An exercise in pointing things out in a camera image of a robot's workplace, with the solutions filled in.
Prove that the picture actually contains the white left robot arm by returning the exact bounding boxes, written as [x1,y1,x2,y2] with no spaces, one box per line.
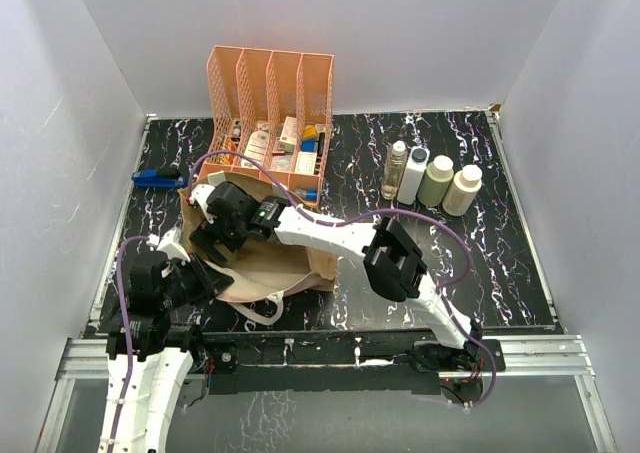
[97,251,234,452]

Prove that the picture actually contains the brown canvas tote bag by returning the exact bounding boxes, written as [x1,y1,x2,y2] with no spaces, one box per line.
[179,172,337,326]

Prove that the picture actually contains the clear bottle amber liquid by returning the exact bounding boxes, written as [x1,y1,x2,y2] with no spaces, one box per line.
[380,140,408,201]

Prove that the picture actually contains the pink plastic file organizer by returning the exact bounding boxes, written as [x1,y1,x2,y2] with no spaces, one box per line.
[197,46,334,208]

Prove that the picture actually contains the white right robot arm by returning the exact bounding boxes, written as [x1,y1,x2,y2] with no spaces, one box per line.
[185,180,482,370]

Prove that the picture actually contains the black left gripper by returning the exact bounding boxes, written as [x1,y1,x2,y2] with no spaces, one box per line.
[160,250,234,310]

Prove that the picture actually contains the yellow blue small boxes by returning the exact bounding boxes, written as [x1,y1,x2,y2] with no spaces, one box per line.
[300,124,327,155]

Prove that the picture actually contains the white medicine box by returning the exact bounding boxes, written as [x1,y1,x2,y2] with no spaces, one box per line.
[243,130,270,166]

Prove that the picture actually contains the grey blue cylinder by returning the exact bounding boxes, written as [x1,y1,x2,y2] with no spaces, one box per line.
[295,188,318,202]

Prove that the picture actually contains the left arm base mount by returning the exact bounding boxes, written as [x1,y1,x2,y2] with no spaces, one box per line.
[189,341,238,376]

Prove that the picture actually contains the white red small box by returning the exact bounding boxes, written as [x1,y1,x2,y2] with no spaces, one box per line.
[276,116,298,154]

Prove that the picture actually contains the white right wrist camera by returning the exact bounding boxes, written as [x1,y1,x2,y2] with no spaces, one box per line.
[187,184,215,224]

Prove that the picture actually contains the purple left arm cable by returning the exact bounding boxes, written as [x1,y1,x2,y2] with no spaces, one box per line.
[92,235,164,449]

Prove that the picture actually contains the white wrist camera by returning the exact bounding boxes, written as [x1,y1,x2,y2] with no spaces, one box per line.
[146,227,190,262]
[187,184,215,224]

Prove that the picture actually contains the green bottle beige cap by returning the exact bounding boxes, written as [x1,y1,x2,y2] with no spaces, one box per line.
[417,155,454,207]
[442,165,482,217]

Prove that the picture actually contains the white bottle dark grey cap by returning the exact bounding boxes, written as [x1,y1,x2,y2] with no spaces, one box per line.
[396,146,429,205]

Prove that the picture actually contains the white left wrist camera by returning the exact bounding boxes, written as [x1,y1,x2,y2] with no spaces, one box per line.
[146,227,190,262]

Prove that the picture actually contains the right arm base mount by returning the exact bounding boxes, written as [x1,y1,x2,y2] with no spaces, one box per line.
[406,340,506,382]

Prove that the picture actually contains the blue stapler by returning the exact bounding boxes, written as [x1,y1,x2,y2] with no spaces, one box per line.
[131,168,187,189]

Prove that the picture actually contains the orange items in organizer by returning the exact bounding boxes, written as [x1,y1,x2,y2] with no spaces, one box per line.
[214,118,241,166]

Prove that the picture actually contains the white box with icons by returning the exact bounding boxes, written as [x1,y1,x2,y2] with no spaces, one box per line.
[294,151,317,175]

